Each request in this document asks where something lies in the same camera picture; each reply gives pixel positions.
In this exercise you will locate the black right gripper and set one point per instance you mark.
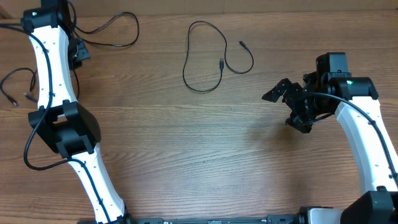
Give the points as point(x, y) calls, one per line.
point(304, 123)

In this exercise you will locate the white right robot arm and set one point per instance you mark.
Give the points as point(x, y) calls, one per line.
point(331, 90)

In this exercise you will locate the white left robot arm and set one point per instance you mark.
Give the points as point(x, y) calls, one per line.
point(63, 124)

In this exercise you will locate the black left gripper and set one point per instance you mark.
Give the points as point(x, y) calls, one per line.
point(83, 53)

